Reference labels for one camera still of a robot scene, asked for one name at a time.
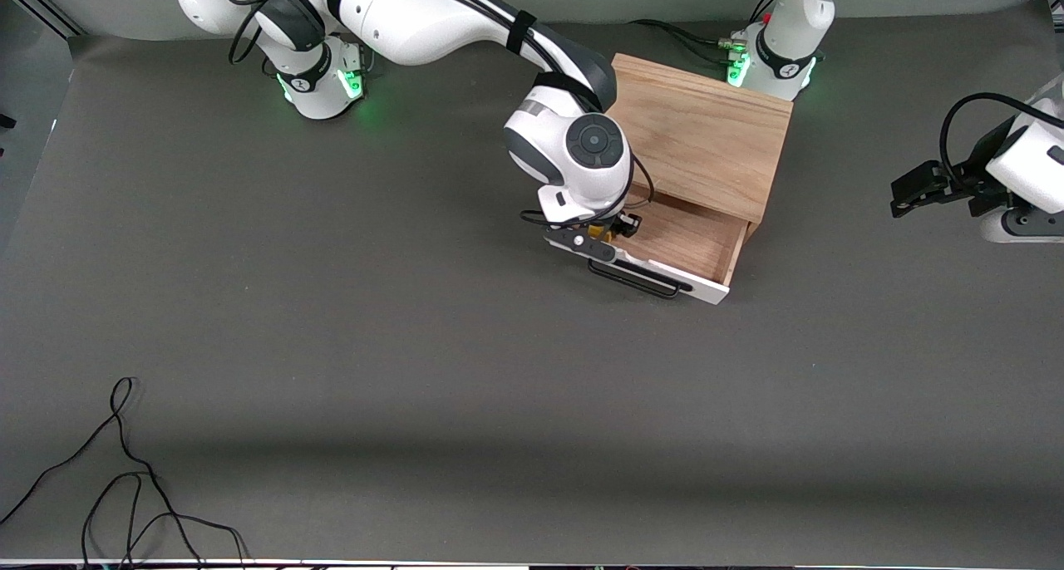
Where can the yellow wooden block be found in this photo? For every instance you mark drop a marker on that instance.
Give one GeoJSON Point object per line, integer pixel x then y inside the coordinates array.
{"type": "Point", "coordinates": [600, 233]}

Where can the wooden drawer cabinet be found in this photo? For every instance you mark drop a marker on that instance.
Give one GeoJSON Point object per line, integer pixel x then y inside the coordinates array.
{"type": "Point", "coordinates": [706, 138]}

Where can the dark grey table mat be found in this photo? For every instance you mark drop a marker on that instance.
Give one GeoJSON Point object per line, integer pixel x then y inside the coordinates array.
{"type": "Point", "coordinates": [499, 387]}

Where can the aluminium frame rail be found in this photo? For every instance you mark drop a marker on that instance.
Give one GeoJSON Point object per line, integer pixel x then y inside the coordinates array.
{"type": "Point", "coordinates": [41, 13]}

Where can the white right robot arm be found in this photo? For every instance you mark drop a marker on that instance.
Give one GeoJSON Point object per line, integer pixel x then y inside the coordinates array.
{"type": "Point", "coordinates": [416, 13]}

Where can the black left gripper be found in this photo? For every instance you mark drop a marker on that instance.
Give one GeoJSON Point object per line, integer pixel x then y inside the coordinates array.
{"type": "Point", "coordinates": [969, 181]}

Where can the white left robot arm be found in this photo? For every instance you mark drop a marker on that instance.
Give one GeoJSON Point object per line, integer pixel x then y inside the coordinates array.
{"type": "Point", "coordinates": [790, 22]}

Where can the white-fronted wooden drawer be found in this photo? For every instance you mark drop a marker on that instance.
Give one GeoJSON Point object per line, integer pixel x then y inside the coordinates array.
{"type": "Point", "coordinates": [690, 242]}

